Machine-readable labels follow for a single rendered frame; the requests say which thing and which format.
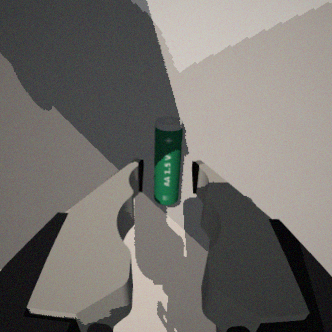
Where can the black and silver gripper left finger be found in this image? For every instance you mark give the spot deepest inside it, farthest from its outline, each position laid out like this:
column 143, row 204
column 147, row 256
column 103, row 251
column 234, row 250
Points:
column 76, row 270

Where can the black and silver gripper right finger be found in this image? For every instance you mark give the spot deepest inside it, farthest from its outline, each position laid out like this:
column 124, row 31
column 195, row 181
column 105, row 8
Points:
column 257, row 274

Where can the green aa battery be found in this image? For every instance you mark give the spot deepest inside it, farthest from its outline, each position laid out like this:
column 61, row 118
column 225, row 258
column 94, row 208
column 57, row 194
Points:
column 167, row 160

